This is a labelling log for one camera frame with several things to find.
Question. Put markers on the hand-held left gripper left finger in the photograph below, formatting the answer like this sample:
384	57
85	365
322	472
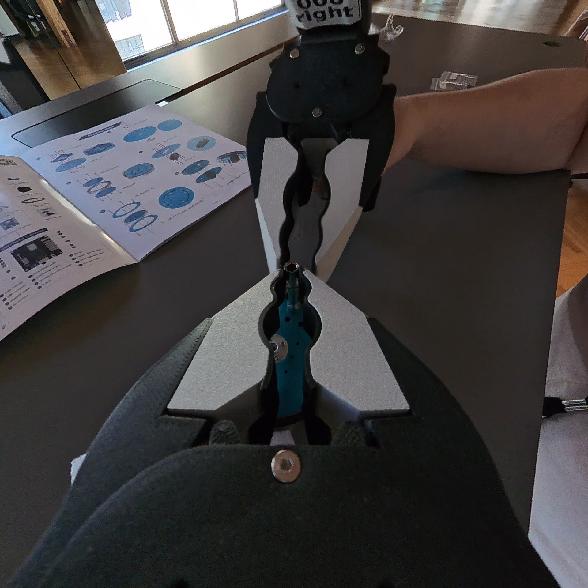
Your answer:
220	367

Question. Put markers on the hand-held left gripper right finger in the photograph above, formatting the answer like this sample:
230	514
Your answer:
353	363

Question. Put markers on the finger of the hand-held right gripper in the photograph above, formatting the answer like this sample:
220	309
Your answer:
271	183
349	183

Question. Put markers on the round blue base plate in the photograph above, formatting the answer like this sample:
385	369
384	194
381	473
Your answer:
289	381

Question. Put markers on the small metal socket wrench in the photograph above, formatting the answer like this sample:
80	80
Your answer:
292	275

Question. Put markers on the person's right forearm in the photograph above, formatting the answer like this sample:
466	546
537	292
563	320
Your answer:
482	128

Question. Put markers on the dark grey desk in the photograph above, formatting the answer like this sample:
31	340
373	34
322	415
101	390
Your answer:
436	275

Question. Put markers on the silver round hub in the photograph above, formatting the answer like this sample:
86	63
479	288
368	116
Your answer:
279	346

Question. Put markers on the crumpled clear plastic bag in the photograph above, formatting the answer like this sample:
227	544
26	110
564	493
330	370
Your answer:
390	27

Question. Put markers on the open instruction booklet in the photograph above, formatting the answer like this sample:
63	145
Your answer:
138	183

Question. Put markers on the bright window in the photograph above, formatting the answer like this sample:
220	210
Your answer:
183	23

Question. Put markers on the white foam packing piece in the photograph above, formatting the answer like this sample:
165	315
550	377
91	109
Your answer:
78	468

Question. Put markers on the wooden pillar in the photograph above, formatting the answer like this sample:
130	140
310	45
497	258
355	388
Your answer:
82	55

